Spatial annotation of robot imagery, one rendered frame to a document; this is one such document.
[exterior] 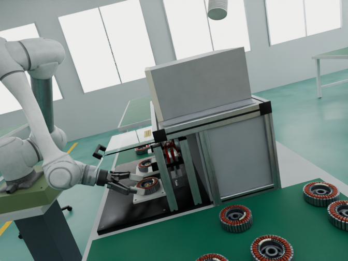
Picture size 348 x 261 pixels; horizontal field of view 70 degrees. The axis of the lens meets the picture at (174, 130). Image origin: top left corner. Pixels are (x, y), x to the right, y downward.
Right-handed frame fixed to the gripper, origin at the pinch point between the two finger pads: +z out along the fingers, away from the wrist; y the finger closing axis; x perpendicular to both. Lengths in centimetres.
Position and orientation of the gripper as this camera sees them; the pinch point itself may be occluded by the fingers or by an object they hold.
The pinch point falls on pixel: (141, 184)
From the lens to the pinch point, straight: 120.3
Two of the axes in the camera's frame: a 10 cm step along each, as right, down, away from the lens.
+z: 9.5, 2.3, 2.3
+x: 2.8, -9.4, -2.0
